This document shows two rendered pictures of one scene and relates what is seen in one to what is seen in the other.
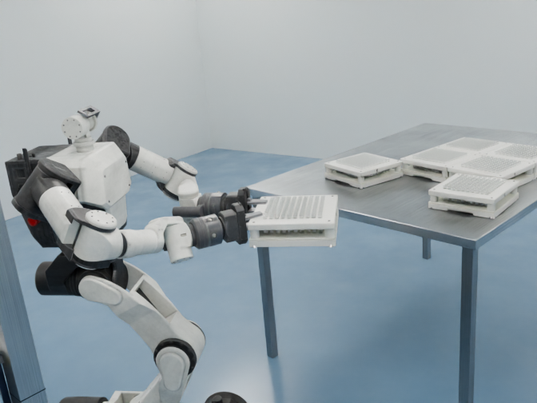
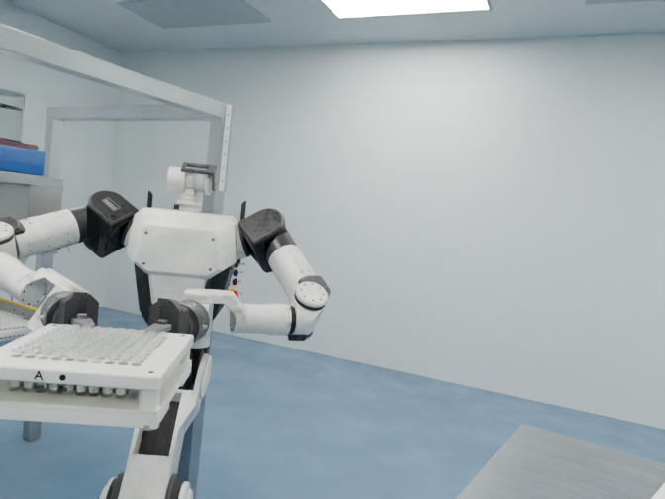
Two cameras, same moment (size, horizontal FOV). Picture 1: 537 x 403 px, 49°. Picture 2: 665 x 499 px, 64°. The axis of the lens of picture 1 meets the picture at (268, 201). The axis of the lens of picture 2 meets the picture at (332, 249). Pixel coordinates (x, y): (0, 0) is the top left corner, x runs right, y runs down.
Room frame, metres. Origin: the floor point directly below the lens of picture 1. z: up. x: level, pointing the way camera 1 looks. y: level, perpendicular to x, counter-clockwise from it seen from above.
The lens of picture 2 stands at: (1.79, -0.93, 1.29)
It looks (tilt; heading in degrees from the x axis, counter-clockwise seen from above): 3 degrees down; 75
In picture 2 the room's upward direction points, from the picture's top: 6 degrees clockwise
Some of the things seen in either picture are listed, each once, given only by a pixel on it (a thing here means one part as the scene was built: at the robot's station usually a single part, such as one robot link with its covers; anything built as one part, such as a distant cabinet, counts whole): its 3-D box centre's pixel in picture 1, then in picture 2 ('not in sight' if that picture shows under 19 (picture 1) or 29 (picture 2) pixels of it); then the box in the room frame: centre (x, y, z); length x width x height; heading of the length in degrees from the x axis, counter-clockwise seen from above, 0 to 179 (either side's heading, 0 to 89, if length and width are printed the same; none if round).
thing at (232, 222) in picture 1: (224, 227); (71, 321); (1.59, 0.13, 1.05); 0.12 x 0.10 x 0.13; 112
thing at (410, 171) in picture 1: (439, 169); not in sight; (2.51, -0.77, 0.89); 0.24 x 0.24 x 0.02; 37
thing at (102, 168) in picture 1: (74, 192); (188, 259); (1.78, 0.60, 1.14); 0.34 x 0.30 x 0.36; 170
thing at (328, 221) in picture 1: (295, 211); (97, 351); (1.66, -0.08, 1.06); 0.25 x 0.24 x 0.02; 80
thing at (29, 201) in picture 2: not in sight; (23, 217); (1.28, 0.90, 1.20); 0.22 x 0.11 x 0.20; 135
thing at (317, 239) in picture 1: (296, 226); (94, 383); (1.66, -0.08, 1.01); 0.24 x 0.24 x 0.02; 80
